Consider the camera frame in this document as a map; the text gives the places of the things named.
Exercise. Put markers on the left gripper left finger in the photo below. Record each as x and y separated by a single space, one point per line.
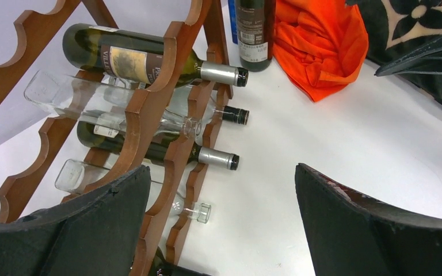
93 234

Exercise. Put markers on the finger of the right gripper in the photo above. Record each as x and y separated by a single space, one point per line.
426 59

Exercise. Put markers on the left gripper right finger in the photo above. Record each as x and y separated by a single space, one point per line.
351 233

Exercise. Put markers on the tall clear glass bottle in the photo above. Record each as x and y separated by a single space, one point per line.
75 175

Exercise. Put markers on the dark green wine bottle labelled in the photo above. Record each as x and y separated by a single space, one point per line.
160 267

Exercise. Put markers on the small clear glass bottle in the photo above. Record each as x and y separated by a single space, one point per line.
100 104

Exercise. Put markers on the clear square bottle black cap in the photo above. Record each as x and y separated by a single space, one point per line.
179 102

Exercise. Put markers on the dark wine bottle brown label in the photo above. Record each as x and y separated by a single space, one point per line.
137 57

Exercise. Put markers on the dark wine bottle silver neck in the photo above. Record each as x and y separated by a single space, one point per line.
255 32

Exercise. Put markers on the blue square glass bottle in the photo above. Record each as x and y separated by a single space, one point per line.
233 21

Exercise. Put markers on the brown wooden wine rack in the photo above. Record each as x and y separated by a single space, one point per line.
35 31

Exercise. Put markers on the black floral blanket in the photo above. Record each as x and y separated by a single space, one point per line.
396 28

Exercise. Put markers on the orange cloth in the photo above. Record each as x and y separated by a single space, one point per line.
320 45

